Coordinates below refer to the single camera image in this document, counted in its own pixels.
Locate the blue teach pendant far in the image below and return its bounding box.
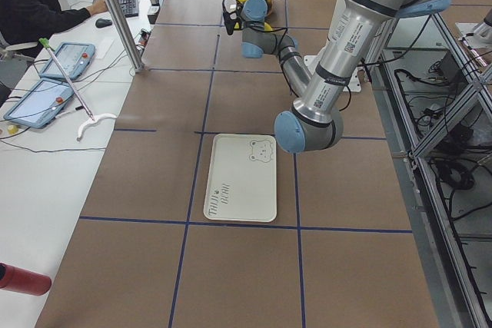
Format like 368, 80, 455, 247
38, 42, 96, 81

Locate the red water bottle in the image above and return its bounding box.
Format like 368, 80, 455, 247
1, 263, 52, 296

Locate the metal grabber stick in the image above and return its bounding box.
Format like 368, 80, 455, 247
38, 38, 117, 141

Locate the black computer mouse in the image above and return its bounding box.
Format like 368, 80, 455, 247
95, 18, 113, 28

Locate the person in black shirt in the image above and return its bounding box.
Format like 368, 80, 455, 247
1, 0, 108, 46

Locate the blue teach pendant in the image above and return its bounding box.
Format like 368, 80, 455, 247
4, 78, 74, 129
38, 42, 96, 81

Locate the brown wicker basket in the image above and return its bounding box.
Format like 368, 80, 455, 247
265, 0, 273, 17

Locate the white bear print tray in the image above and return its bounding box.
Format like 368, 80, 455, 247
203, 134, 277, 223

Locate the blue teach pendant near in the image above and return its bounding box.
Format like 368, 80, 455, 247
4, 78, 74, 129

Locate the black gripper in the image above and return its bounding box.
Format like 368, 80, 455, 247
228, 4, 244, 31

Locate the aluminium frame post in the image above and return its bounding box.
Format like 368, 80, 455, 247
105, 0, 145, 73

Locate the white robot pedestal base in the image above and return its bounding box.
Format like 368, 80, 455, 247
303, 54, 361, 93

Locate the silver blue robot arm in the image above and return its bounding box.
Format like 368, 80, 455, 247
223, 0, 451, 153

